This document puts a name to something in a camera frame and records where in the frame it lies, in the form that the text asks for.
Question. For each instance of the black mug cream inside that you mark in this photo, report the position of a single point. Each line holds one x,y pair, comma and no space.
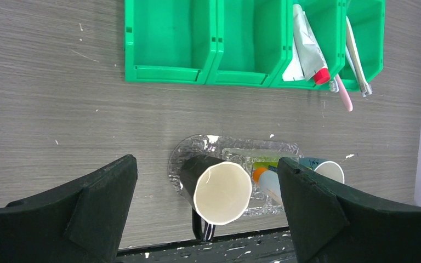
219,192

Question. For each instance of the blue mug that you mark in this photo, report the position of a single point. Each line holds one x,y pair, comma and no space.
329,169

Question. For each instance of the green compartment organizer bin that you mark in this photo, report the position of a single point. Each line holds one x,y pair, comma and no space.
245,43

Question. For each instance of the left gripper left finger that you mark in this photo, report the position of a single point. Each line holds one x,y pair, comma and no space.
79,221

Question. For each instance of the yellow toothpaste tube red cap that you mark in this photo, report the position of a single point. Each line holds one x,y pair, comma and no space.
272,166

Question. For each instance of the white toothpaste tube orange cap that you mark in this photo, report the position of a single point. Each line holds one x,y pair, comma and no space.
268,182

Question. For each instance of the white tube red cap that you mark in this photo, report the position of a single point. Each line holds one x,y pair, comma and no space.
311,57

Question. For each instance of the clear oval textured tray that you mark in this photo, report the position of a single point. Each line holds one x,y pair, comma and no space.
245,152

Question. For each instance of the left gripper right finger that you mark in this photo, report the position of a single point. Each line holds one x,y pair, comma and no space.
333,222

